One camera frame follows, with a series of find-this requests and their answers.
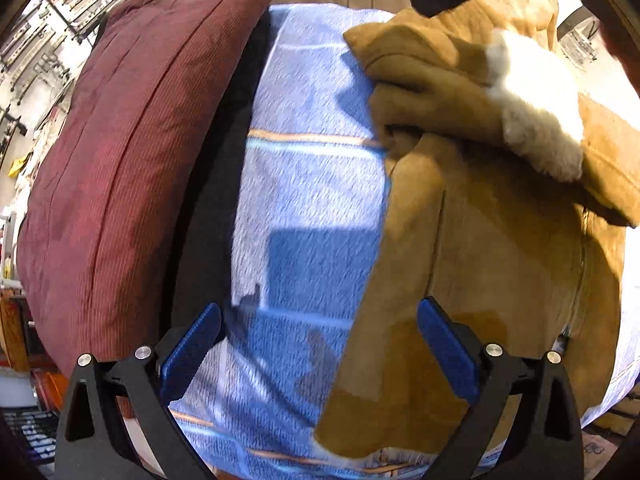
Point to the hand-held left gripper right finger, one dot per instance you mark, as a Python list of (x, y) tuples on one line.
[(447, 350)]

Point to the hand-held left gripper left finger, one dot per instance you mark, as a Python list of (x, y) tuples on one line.
[(192, 350)]

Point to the tan suede fleece-lined jacket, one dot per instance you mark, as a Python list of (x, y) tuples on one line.
[(490, 260)]

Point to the patterned floor rug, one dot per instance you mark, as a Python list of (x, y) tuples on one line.
[(602, 447)]

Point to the blue plaid bed sheet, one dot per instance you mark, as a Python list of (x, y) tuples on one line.
[(310, 200)]

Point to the maroon striped pillow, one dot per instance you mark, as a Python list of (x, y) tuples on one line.
[(125, 160)]

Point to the metal shelving rack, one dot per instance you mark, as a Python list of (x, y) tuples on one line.
[(45, 25)]

